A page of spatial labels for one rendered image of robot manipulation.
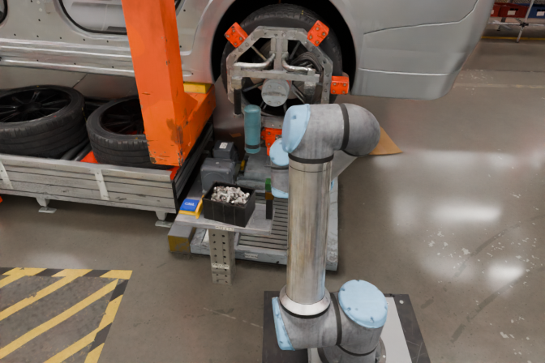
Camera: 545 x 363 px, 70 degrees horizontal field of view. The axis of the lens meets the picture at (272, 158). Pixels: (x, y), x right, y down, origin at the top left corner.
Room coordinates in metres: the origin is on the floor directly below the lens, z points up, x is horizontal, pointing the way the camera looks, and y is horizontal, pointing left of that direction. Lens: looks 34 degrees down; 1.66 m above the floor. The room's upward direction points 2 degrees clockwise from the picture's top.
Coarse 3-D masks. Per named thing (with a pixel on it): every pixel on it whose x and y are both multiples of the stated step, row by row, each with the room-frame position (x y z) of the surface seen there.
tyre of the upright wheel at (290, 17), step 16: (256, 16) 2.00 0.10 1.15; (272, 16) 1.98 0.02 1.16; (288, 16) 1.97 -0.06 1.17; (304, 16) 1.99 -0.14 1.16; (320, 16) 2.16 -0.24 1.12; (336, 48) 1.95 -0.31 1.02; (224, 64) 2.01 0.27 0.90; (336, 64) 1.94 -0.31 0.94; (224, 80) 2.01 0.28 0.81; (336, 96) 1.95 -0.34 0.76
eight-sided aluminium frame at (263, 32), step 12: (252, 36) 1.90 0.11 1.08; (264, 36) 1.90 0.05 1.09; (276, 36) 1.89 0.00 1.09; (288, 36) 1.88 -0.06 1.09; (300, 36) 1.87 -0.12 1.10; (240, 48) 1.91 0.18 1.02; (312, 48) 1.91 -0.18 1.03; (228, 60) 1.92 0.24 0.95; (324, 60) 1.86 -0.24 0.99; (228, 72) 1.92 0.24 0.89; (324, 72) 1.86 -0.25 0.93; (228, 84) 1.92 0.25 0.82; (324, 84) 1.86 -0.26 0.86; (228, 96) 1.92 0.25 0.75; (324, 96) 1.86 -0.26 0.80; (264, 120) 1.91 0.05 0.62; (276, 120) 1.93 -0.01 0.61
